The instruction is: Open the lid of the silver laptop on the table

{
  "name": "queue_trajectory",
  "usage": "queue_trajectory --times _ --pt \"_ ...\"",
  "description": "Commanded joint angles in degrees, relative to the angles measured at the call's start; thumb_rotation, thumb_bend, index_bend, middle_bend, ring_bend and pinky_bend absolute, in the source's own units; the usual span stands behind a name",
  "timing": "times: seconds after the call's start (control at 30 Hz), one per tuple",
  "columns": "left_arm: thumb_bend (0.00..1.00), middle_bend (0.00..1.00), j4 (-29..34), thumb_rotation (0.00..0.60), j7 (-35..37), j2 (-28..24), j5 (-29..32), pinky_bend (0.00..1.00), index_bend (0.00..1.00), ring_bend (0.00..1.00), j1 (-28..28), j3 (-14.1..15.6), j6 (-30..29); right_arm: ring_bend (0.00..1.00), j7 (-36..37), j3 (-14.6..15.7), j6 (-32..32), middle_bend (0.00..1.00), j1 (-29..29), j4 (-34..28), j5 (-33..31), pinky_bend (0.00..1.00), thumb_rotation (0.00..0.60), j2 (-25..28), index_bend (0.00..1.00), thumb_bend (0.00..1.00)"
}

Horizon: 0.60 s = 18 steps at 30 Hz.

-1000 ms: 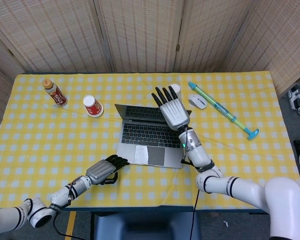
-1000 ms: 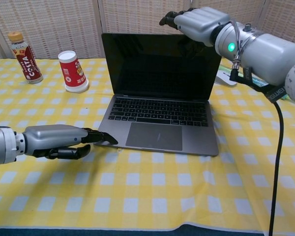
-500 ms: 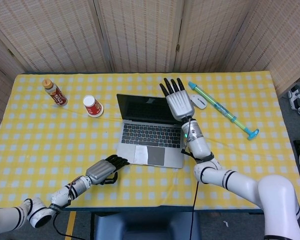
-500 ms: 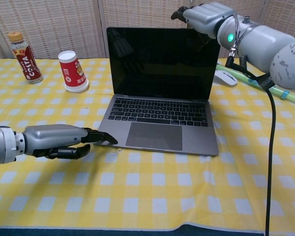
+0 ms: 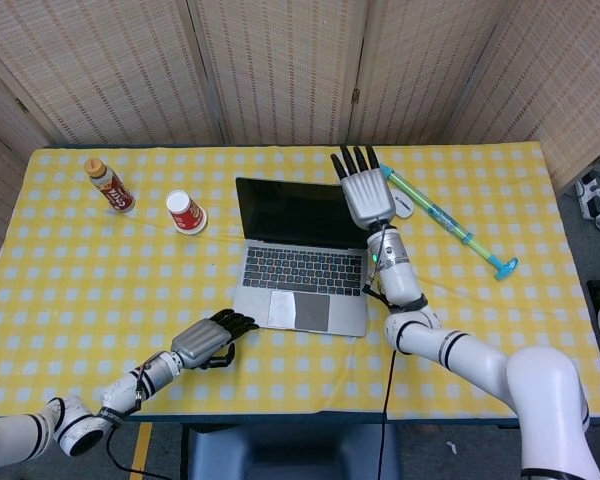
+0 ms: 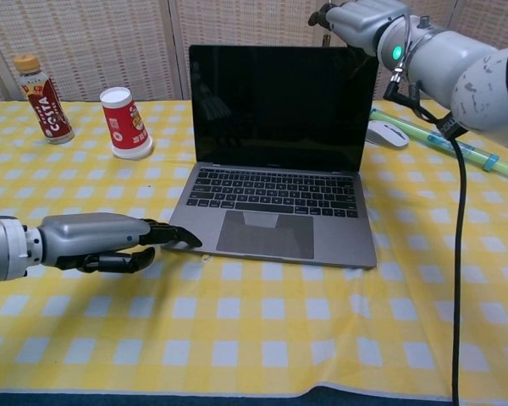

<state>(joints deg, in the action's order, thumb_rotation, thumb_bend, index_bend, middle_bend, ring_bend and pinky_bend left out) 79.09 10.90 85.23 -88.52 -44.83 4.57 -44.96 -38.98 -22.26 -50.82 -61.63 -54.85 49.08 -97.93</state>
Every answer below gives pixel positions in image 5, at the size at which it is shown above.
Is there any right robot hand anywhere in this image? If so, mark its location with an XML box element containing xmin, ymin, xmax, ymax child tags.
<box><xmin>330</xmin><ymin>145</ymin><xmax>397</xmax><ymax>231</ymax></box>

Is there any green water squirter tube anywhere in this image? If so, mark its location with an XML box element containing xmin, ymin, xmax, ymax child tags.
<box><xmin>379</xmin><ymin>163</ymin><xmax>520</xmax><ymax>282</ymax></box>

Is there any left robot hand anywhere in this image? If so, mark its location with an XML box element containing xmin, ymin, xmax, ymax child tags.
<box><xmin>170</xmin><ymin>309</ymin><xmax>260</xmax><ymax>370</ymax></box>

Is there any white computer mouse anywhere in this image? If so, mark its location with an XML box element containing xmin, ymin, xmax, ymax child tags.
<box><xmin>389</xmin><ymin>188</ymin><xmax>415</xmax><ymax>220</ymax></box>

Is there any woven folding screen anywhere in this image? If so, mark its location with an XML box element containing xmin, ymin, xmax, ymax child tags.
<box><xmin>0</xmin><ymin>0</ymin><xmax>600</xmax><ymax>274</ymax></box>

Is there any yellow checked tablecloth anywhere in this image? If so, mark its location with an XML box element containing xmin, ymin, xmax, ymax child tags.
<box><xmin>0</xmin><ymin>147</ymin><xmax>391</xmax><ymax>419</ymax></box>
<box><xmin>362</xmin><ymin>142</ymin><xmax>600</xmax><ymax>422</ymax></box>

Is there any white power strip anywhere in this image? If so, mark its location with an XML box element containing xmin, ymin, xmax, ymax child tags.
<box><xmin>574</xmin><ymin>172</ymin><xmax>600</xmax><ymax>221</ymax></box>

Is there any Costa coffee bottle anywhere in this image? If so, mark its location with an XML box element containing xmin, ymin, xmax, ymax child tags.
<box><xmin>83</xmin><ymin>157</ymin><xmax>136</xmax><ymax>215</ymax></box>

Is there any red paper cup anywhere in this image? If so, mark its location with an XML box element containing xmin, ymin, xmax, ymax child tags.
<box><xmin>165</xmin><ymin>190</ymin><xmax>208</xmax><ymax>236</ymax></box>

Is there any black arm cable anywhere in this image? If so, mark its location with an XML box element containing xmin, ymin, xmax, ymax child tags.
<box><xmin>377</xmin><ymin>349</ymin><xmax>399</xmax><ymax>480</ymax></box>
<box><xmin>104</xmin><ymin>423</ymin><xmax>181</xmax><ymax>480</ymax></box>

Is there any silver laptop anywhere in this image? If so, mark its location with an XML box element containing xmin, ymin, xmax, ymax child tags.
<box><xmin>232</xmin><ymin>176</ymin><xmax>372</xmax><ymax>338</ymax></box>

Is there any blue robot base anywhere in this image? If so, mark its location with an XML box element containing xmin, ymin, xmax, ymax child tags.
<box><xmin>187</xmin><ymin>422</ymin><xmax>401</xmax><ymax>480</ymax></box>

